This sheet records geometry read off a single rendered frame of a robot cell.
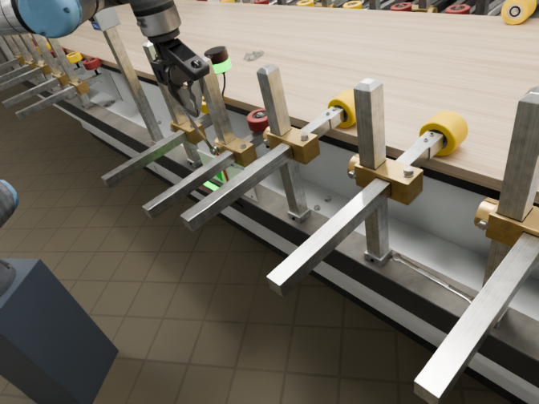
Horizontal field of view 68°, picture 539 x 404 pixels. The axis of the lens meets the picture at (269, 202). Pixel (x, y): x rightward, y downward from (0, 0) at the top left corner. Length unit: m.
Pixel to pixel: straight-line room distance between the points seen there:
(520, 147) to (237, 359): 1.35
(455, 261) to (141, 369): 1.30
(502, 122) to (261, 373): 1.17
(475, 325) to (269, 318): 1.28
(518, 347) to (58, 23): 1.00
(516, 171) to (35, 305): 1.41
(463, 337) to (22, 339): 1.32
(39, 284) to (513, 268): 1.38
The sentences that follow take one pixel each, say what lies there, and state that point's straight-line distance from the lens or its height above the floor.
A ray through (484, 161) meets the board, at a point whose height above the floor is 0.90.
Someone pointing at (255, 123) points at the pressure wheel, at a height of 0.90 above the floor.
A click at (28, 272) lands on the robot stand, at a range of 1.55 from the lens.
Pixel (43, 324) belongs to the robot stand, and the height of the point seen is 0.43.
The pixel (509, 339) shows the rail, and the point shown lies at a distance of 0.88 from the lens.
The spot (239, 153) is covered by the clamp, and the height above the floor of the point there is 0.87.
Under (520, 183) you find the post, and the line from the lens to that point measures 0.65.
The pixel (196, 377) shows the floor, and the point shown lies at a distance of 1.73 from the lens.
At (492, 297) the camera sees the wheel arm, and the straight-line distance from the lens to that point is 0.60.
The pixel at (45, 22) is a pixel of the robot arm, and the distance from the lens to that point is 0.88.
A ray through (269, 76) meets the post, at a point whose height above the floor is 1.11.
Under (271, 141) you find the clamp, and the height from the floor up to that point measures 0.95.
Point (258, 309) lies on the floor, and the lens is 1.81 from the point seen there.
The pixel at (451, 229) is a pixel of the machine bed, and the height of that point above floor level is 0.66.
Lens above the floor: 1.43
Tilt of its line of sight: 39 degrees down
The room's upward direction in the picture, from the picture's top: 16 degrees counter-clockwise
